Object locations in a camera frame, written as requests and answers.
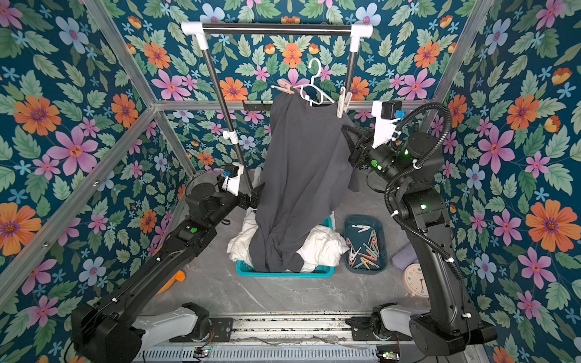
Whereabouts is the orange shark plush toy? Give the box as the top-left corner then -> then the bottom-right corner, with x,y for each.
156,270 -> 185,295

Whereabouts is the white plastic hanger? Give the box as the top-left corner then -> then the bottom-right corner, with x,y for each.
295,57 -> 335,106

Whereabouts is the dark grey t-shirt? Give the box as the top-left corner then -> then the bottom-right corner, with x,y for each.
249,93 -> 359,273

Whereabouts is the black wall hook rail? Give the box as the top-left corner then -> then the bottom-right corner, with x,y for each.
242,101 -> 272,112

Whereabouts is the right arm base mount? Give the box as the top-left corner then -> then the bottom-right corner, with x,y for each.
345,316 -> 412,343

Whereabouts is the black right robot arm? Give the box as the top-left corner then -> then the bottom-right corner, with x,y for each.
342,101 -> 498,356

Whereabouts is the white clothespin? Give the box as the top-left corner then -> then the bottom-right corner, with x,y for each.
337,86 -> 353,119

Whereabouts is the white steel clothes rack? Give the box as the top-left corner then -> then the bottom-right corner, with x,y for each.
181,21 -> 374,185

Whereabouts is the beige round clock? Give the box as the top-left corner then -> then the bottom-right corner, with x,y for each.
402,263 -> 429,299

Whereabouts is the lavender cloth item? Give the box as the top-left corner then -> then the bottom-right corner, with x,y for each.
391,243 -> 418,272

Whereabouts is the teal laundry basket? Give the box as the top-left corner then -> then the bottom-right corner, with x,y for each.
234,215 -> 336,278

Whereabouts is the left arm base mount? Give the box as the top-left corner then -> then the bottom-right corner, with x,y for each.
169,317 -> 234,343

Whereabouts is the white garment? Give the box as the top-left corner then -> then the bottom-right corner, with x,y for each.
227,208 -> 349,273

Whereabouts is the dark teal clothespin tray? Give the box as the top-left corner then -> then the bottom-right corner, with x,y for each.
343,215 -> 387,275

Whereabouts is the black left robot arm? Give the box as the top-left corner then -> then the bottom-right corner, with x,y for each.
71,163 -> 264,362

